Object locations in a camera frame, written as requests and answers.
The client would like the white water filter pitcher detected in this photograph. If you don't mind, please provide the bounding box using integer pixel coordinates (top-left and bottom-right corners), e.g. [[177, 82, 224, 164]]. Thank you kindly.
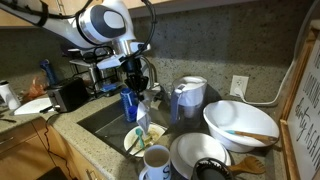
[[170, 75, 208, 132]]

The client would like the blue plastic tray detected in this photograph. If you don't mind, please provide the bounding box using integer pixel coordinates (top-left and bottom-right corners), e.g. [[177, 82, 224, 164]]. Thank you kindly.
[[99, 83, 118, 93]]

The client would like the blue handled brush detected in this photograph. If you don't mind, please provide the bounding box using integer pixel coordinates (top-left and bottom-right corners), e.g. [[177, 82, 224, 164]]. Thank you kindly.
[[39, 59, 58, 87]]

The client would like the orange plastic bag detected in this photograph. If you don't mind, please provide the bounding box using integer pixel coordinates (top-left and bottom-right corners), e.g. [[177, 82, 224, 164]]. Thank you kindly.
[[21, 74, 48, 103]]

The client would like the dirty white plate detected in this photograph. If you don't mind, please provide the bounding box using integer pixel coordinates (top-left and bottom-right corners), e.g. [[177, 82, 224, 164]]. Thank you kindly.
[[123, 123, 167, 158]]

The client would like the white mug with letter S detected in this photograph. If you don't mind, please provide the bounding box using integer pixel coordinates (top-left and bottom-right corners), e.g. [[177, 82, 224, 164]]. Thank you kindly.
[[138, 144, 172, 180]]

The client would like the steel kitchen sink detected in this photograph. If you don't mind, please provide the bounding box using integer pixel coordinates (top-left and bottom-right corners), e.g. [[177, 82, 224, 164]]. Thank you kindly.
[[77, 99, 174, 164]]

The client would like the white power cord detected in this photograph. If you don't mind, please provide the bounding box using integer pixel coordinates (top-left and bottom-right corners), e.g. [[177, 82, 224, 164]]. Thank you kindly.
[[234, 59, 298, 108]]

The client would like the blue plastic water bottle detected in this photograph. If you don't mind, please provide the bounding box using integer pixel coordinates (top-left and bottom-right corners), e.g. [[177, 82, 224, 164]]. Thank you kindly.
[[119, 87, 141, 124]]

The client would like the black handled knife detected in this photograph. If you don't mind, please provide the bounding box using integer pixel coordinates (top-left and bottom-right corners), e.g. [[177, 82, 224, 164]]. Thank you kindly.
[[39, 105, 63, 114]]

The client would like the teal silicone spatula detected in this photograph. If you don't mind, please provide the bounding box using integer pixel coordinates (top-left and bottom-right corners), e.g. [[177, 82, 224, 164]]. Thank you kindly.
[[125, 128, 146, 156]]

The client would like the wooden base cabinet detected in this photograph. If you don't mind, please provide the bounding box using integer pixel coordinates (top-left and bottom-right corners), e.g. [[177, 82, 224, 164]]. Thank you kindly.
[[0, 116, 111, 180]]

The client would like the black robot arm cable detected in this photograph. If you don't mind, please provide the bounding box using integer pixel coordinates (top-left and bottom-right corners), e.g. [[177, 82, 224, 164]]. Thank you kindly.
[[0, 0, 158, 64]]

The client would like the white electric kettle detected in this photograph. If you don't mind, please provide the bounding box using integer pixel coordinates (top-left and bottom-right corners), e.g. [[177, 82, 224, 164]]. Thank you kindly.
[[0, 79, 22, 111]]

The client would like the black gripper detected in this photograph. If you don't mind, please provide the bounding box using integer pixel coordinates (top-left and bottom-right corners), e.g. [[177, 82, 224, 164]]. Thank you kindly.
[[124, 58, 150, 102]]

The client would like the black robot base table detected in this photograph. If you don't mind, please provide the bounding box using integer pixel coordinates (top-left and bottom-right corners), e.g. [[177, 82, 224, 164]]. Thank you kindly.
[[34, 166, 69, 180]]

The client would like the large white bowl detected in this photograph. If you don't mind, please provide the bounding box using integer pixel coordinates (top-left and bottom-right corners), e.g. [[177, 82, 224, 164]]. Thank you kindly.
[[203, 99, 280, 154]]

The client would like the clean white plate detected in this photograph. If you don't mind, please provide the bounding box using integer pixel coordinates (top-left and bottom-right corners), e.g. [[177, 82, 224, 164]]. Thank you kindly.
[[169, 132, 232, 180]]

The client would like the wooden spatula teal handle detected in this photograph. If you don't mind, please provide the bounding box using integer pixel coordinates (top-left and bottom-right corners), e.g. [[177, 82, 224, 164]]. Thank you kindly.
[[225, 129, 279, 144]]

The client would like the steel kitchen faucet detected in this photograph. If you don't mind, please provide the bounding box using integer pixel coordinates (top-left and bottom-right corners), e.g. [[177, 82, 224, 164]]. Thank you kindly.
[[139, 55, 167, 101]]

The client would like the black wire dish rack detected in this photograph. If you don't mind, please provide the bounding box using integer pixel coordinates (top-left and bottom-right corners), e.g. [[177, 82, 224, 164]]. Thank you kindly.
[[68, 46, 123, 98]]

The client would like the white wall outlet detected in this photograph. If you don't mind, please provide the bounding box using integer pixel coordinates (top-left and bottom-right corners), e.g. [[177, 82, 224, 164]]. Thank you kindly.
[[229, 74, 250, 98]]

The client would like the white cutting board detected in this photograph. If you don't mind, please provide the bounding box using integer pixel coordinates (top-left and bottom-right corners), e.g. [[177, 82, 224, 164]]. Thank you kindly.
[[13, 97, 54, 116]]

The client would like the thin black appliance cord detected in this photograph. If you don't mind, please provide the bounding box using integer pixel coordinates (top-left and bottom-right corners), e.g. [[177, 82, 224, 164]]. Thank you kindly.
[[43, 113, 78, 180]]

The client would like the black toaster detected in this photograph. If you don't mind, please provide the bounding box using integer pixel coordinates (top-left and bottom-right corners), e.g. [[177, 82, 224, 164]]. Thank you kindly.
[[46, 77, 90, 113]]

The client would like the wooden slotted spoon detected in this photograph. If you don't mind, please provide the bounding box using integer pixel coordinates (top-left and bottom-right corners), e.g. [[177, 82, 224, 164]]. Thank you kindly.
[[228, 155, 267, 176]]

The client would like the metal fork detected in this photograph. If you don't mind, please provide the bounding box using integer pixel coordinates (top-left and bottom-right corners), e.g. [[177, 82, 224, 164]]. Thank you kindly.
[[128, 143, 155, 158]]

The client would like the wood framed text sign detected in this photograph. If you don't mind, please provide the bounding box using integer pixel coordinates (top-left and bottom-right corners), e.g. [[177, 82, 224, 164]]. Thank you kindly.
[[279, 19, 320, 180]]

